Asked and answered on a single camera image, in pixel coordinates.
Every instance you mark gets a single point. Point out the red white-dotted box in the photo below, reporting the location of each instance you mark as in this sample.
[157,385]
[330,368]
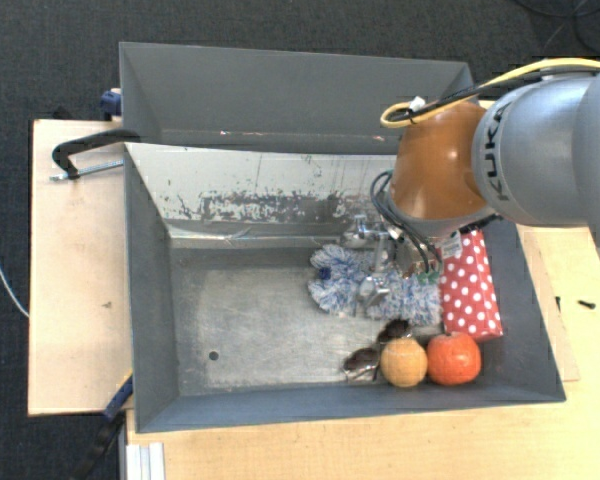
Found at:
[467,293]

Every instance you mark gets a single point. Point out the pale wood board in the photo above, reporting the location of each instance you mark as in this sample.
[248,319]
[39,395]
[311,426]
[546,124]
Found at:
[77,268]

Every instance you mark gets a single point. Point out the orange toy fruit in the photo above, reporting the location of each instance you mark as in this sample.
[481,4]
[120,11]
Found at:
[454,360]

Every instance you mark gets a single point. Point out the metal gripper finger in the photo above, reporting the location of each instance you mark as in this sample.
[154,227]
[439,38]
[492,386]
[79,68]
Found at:
[362,229]
[372,290]

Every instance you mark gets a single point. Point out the blue and white fluffy cloth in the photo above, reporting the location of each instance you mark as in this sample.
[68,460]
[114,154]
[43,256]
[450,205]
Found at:
[337,270]

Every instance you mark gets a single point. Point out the grey metal bin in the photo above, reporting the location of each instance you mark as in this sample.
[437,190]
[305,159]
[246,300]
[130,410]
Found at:
[260,318]

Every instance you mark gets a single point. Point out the dark sunglasses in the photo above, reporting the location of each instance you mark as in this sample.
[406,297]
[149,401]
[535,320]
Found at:
[362,359]

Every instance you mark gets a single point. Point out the yellow-tan ball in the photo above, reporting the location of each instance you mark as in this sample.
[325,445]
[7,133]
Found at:
[404,363]

